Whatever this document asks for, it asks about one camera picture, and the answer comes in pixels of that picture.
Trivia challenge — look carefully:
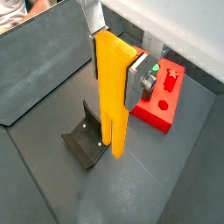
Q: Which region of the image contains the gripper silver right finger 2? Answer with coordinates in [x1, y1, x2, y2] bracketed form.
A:
[124, 31, 170, 111]

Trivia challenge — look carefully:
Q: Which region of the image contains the red star peg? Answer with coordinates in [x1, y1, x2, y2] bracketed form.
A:
[164, 69, 179, 93]

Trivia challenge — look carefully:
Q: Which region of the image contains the black curved regrasp stand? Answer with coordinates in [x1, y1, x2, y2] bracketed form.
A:
[61, 101, 108, 170]

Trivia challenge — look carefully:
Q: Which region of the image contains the person in white shirt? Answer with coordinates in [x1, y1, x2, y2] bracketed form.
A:
[0, 0, 51, 34]

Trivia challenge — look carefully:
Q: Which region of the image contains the dark brown pentagon peg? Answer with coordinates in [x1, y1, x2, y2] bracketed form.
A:
[142, 90, 152, 101]

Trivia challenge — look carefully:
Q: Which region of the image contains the yellow two-pronged square-circle object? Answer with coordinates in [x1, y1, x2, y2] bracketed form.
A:
[95, 31, 137, 158]

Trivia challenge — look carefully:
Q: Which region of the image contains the green cylinder peg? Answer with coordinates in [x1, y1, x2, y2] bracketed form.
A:
[151, 64, 160, 77]

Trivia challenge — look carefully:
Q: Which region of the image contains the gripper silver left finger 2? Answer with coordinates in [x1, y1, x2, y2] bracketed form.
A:
[79, 0, 108, 79]

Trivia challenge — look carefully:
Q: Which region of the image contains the red fixture block with holes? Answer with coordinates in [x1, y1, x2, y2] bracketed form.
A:
[129, 45, 186, 135]

